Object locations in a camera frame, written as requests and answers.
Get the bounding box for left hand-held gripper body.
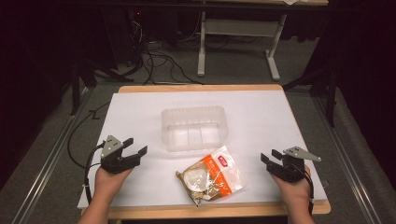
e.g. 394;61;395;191
100;134;142;175

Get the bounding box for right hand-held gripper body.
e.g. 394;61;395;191
265;146;322;184

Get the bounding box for clear plastic container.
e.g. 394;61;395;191
161;105;230;153

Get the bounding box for orange and clear snack packet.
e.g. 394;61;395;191
175;145;244;207

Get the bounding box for person's right hand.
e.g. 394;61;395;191
270;165;313;217

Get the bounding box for person's left hand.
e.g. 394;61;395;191
92;166;134;205

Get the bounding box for white table board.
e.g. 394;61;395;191
77;90;328;210

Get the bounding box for black metal stand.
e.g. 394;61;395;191
68;59;135;117
282;66;340;128

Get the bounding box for wooden table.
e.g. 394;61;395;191
81;83;332;221

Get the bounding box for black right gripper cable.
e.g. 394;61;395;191
292;162;316;217

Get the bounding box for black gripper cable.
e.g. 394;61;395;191
292;162;316;217
66;102;110;205

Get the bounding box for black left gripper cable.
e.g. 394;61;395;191
66;102;110;205

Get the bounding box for metal floor rail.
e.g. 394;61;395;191
312;96;375;224
10;88;95;224

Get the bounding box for black floor cables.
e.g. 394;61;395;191
125;12;205;86

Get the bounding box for white metal desk frame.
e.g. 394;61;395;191
196;10;288;82

